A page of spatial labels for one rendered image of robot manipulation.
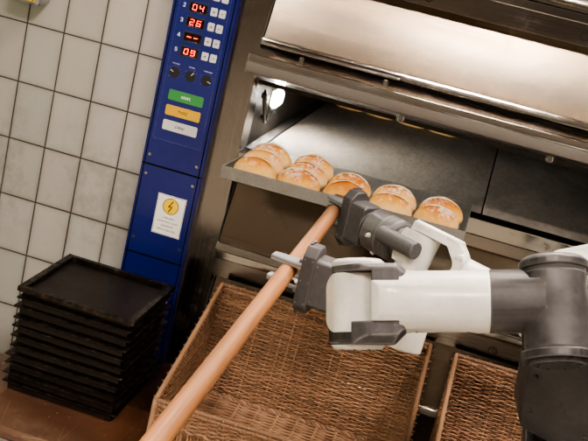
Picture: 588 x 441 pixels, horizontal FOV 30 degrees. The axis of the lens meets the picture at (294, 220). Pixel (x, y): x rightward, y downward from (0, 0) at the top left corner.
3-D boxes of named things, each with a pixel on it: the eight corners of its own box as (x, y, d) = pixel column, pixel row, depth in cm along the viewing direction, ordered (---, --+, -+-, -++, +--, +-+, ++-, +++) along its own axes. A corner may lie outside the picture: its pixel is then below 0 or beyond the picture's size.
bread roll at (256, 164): (278, 182, 248) (283, 159, 246) (270, 188, 241) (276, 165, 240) (236, 171, 249) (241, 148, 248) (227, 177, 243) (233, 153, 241)
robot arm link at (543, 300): (487, 357, 157) (585, 357, 155) (492, 346, 148) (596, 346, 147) (485, 277, 160) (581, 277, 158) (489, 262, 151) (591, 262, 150)
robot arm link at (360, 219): (356, 242, 234) (396, 263, 226) (324, 245, 227) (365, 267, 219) (369, 186, 230) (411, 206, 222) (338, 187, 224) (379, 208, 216)
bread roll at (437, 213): (456, 230, 242) (463, 207, 240) (456, 239, 236) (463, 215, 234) (411, 219, 243) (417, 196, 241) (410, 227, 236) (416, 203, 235)
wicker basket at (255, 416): (197, 376, 284) (219, 278, 276) (408, 440, 277) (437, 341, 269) (135, 460, 238) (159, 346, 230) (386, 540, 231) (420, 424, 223)
